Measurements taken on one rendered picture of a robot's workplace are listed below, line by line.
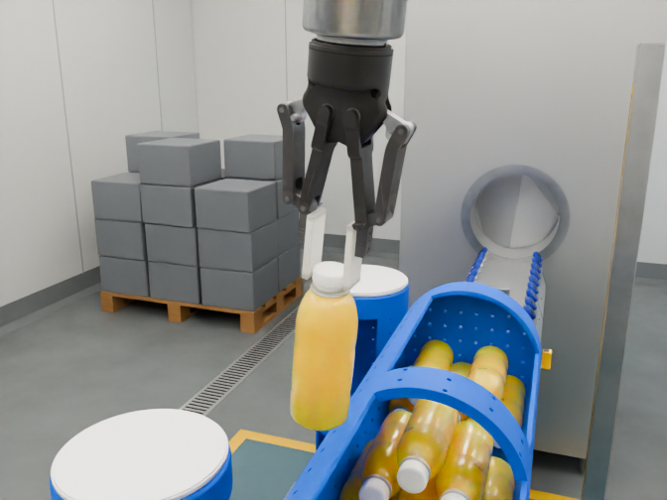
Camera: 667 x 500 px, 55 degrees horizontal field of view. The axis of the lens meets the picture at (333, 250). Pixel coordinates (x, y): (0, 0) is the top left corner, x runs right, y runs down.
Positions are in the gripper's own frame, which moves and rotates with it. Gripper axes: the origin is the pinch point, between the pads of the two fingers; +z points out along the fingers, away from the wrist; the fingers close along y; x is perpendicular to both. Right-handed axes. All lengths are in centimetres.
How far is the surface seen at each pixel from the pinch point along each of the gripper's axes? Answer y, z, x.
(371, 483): -4.7, 35.5, -8.5
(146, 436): 37, 49, -13
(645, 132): -28, 5, -123
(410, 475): -9.5, 31.9, -8.6
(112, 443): 41, 49, -9
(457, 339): -3, 41, -60
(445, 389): -10.3, 23.5, -17.0
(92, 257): 325, 192, -277
